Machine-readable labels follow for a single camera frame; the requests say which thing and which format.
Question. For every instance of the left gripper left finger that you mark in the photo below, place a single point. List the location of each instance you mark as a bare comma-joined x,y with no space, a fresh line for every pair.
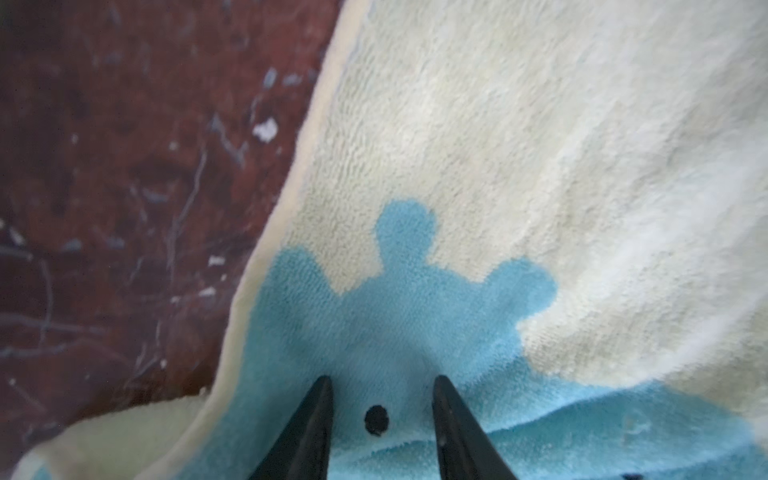
302,450

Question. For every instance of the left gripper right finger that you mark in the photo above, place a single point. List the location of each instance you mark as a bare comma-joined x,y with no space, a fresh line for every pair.
464,451

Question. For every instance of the mint green cloth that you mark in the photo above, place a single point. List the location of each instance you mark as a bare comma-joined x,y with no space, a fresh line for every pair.
560,205

